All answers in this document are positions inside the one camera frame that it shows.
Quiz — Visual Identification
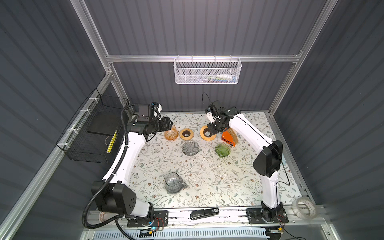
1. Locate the grey glass pitcher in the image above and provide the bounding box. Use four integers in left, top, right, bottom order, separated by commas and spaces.
164, 173, 188, 194

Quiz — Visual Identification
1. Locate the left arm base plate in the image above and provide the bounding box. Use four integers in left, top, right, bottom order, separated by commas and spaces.
127, 210, 169, 228

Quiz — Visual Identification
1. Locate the tape roll left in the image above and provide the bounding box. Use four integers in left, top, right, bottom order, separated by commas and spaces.
99, 212, 117, 223

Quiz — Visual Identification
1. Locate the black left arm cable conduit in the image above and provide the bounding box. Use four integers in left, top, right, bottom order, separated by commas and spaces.
81, 103, 140, 240

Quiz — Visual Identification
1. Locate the clear tape roll right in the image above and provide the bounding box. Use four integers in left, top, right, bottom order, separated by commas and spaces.
292, 197, 318, 220

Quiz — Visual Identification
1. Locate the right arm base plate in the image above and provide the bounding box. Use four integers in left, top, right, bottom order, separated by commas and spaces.
246, 207, 290, 224

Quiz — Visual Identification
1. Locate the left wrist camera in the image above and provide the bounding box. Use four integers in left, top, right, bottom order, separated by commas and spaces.
137, 102, 162, 122

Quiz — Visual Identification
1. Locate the black wire basket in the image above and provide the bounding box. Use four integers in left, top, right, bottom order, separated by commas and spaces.
57, 90, 129, 164

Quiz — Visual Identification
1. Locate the black stapler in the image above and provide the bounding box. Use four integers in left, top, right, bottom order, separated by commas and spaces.
190, 208, 220, 221

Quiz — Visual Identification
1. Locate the wooden ring holder near pitcher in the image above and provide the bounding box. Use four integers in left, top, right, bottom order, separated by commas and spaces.
180, 129, 194, 141

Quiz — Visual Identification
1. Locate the white wire mesh basket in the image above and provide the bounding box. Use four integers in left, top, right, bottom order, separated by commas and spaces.
173, 57, 242, 85

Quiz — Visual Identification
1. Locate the orange coffee filter holder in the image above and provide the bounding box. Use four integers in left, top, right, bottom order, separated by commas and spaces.
221, 128, 239, 147

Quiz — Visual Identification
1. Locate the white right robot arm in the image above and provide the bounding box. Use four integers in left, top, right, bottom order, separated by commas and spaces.
205, 101, 283, 223

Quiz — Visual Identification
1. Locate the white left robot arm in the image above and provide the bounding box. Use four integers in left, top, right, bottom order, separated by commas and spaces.
92, 117, 173, 218

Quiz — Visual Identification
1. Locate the green glass dripper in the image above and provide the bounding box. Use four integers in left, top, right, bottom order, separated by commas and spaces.
215, 144, 231, 158

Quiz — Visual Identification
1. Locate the orange glass pitcher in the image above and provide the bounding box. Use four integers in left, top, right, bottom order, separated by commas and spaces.
164, 125, 179, 141

